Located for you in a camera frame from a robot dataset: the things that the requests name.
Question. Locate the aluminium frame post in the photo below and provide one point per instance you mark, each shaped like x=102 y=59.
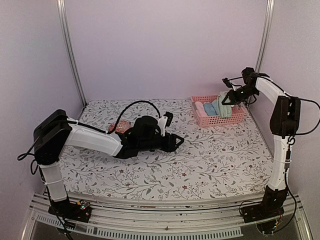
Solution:
x=267 y=24
x=62 y=12

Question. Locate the rolled pink towel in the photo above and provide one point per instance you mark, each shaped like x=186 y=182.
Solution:
x=200 y=109

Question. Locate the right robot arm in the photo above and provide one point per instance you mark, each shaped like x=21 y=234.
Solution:
x=284 y=123

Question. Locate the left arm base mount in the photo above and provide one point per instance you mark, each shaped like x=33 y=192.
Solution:
x=71 y=211

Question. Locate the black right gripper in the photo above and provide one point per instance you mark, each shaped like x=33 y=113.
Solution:
x=233 y=98

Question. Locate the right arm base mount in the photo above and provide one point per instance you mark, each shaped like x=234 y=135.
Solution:
x=255 y=212

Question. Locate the pink plastic basket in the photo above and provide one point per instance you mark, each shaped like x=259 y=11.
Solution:
x=238 y=113

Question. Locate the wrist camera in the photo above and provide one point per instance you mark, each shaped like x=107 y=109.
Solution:
x=230 y=84
x=164 y=122

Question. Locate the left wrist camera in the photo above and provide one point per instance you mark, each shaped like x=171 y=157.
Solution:
x=164 y=122

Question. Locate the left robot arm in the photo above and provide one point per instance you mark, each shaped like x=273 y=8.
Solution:
x=58 y=131

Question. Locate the light blue towel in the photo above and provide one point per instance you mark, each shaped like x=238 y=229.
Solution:
x=216 y=107

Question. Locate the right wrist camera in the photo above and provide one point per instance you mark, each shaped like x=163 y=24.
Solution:
x=230 y=84

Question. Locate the floral table mat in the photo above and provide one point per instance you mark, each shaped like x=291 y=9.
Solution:
x=213 y=162

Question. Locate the green panda towel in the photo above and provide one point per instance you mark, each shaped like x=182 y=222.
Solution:
x=224 y=111

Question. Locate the left aluminium frame post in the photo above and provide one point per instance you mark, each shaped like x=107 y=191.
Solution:
x=62 y=12

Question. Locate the front aluminium rail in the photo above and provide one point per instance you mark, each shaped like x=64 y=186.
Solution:
x=204 y=219

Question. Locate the right aluminium frame post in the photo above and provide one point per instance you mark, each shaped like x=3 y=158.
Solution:
x=267 y=24

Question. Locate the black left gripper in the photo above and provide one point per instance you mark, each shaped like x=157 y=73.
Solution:
x=170 y=145

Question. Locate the rolled blue towel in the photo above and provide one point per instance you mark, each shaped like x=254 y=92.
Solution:
x=209 y=109

